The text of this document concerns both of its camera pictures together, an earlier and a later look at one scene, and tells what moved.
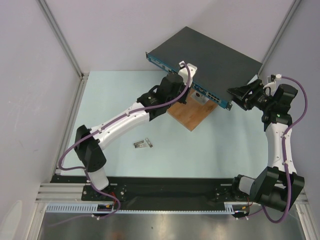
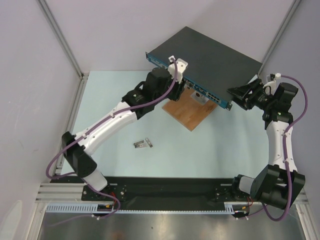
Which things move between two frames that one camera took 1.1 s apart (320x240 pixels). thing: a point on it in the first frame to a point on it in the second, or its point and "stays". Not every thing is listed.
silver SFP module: (149, 142) stays
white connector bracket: (184, 72) to (181, 66)
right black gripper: (247, 94) stays
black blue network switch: (219, 68) stays
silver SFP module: (140, 144) stays
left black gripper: (182, 99) to (179, 88)
